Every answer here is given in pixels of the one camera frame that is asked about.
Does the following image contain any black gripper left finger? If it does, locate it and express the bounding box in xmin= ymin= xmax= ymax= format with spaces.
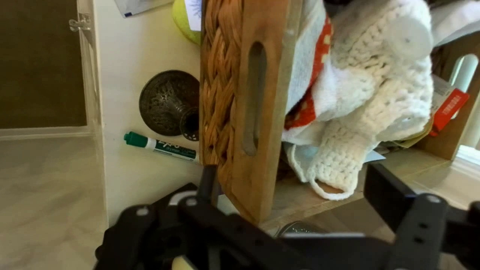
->
xmin=93 ymin=163 xmax=282 ymax=270

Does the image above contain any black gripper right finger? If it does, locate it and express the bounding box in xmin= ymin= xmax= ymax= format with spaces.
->
xmin=363 ymin=160 xmax=480 ymax=270

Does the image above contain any wooden wicker basket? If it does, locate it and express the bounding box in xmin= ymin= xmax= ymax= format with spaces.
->
xmin=198 ymin=0 xmax=480 ymax=231

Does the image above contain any green marker pen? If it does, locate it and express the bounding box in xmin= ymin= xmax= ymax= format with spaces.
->
xmin=123 ymin=130 xmax=201 ymax=162

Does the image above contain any red label tag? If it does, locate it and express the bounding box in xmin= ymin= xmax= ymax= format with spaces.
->
xmin=429 ymin=88 xmax=471 ymax=138

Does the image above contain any dark metal vase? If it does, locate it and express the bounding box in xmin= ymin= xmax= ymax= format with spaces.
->
xmin=138 ymin=69 xmax=201 ymax=142

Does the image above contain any red white cloth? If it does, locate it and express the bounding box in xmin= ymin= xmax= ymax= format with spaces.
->
xmin=283 ymin=13 xmax=336 ymax=132

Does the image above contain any white crochet cloth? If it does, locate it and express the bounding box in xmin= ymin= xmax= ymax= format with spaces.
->
xmin=282 ymin=0 xmax=435 ymax=201

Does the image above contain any white cabinet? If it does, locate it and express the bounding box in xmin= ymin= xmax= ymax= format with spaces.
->
xmin=73 ymin=0 xmax=480 ymax=270

